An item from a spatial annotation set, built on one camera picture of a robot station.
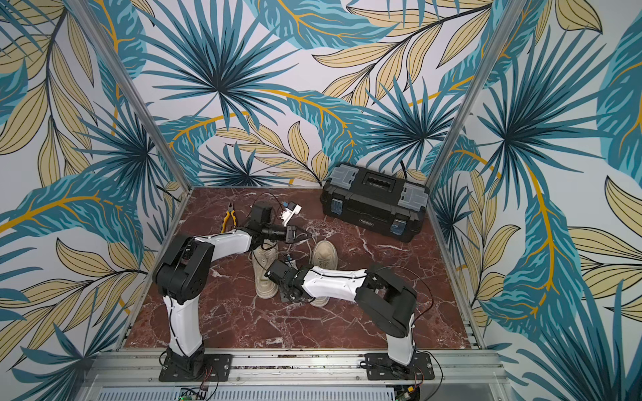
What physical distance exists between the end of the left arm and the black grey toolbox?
24 centimetres

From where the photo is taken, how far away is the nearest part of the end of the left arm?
796 mm

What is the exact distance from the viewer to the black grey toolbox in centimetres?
94
